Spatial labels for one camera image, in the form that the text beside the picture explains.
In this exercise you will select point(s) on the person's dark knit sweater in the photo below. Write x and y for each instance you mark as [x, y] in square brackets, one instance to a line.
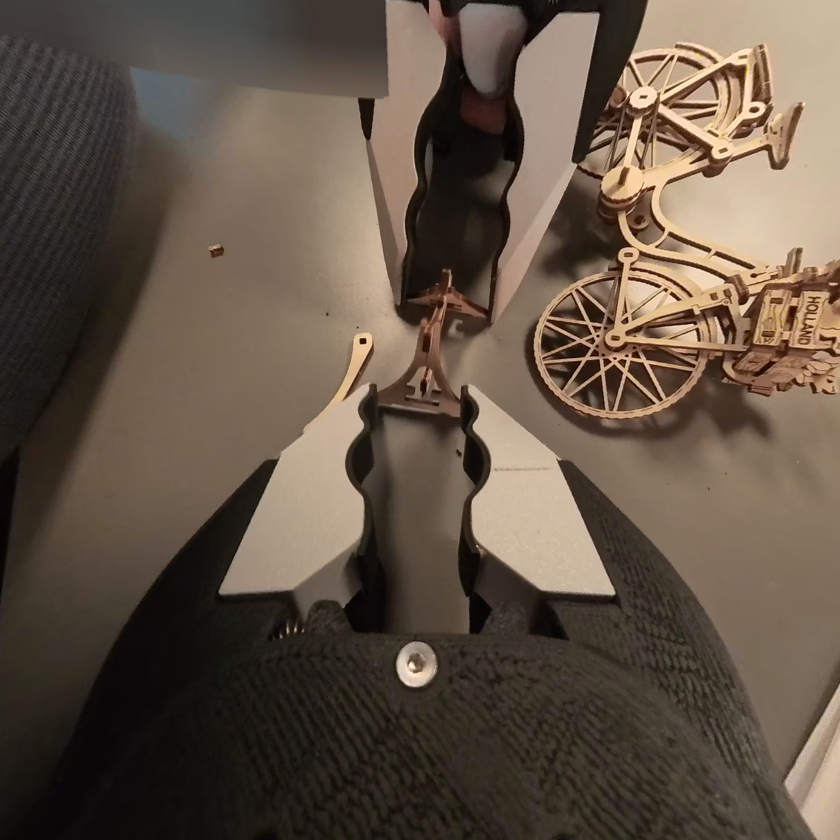
[59, 229]

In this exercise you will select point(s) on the curved wooden strip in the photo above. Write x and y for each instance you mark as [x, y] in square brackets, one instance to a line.
[358, 358]

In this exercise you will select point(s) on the person's left hand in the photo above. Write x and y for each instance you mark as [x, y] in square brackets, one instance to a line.
[482, 111]

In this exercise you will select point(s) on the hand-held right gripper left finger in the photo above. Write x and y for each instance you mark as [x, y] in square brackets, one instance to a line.
[295, 525]

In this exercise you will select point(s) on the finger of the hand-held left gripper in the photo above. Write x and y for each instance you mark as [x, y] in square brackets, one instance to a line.
[544, 164]
[400, 164]

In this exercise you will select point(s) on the wooden model stand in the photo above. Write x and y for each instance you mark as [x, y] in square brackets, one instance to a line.
[426, 394]

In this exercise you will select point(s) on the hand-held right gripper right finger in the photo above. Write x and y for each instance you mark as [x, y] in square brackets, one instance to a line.
[538, 525]

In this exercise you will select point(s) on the white instruction booklet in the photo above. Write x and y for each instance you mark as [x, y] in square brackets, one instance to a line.
[820, 787]

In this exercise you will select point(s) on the wooden bicycle model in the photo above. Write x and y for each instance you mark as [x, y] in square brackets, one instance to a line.
[617, 338]

